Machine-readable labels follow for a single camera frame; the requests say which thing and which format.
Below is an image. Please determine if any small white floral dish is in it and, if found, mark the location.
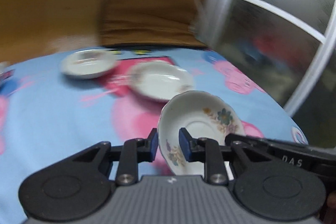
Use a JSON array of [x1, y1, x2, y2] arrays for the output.
[[60, 49, 118, 80]]

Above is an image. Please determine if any floral scalloped saucer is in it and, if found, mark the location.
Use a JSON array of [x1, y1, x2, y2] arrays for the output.
[[157, 91, 246, 175]]

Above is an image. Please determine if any brown seat cushion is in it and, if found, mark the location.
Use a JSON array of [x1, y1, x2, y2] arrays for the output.
[[99, 0, 206, 48]]

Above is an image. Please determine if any white oval floral plate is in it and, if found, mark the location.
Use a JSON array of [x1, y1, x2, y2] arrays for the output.
[[127, 60, 195, 102]]

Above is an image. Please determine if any blue Peppa Pig tablecloth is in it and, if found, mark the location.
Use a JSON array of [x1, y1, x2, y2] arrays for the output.
[[1, 48, 307, 223]]

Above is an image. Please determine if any frosted glass sliding door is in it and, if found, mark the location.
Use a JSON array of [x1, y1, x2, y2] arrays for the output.
[[195, 0, 335, 148]]

